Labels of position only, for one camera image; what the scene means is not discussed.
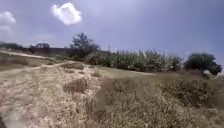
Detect stand of tall green plants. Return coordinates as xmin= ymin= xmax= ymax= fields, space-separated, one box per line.
xmin=84 ymin=48 xmax=184 ymax=73

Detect pale dirt path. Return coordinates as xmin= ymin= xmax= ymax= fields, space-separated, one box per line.
xmin=0 ymin=49 xmax=51 ymax=60

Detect tall dark green tree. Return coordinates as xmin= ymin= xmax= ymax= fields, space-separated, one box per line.
xmin=69 ymin=32 xmax=101 ymax=61

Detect dry yellow grass ground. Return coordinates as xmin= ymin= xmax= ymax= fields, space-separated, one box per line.
xmin=0 ymin=49 xmax=224 ymax=128

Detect long dark wall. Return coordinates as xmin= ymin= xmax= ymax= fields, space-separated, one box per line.
xmin=21 ymin=47 xmax=79 ymax=57

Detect round dark green tree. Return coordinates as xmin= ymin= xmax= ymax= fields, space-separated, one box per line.
xmin=183 ymin=52 xmax=223 ymax=76

